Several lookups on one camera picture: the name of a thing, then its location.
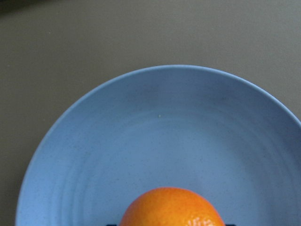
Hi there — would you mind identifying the orange mandarin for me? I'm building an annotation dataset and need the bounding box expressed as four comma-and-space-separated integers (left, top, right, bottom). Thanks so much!
120, 187, 225, 226

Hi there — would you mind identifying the blue plate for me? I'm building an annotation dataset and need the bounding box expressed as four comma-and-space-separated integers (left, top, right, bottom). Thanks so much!
16, 65, 301, 226

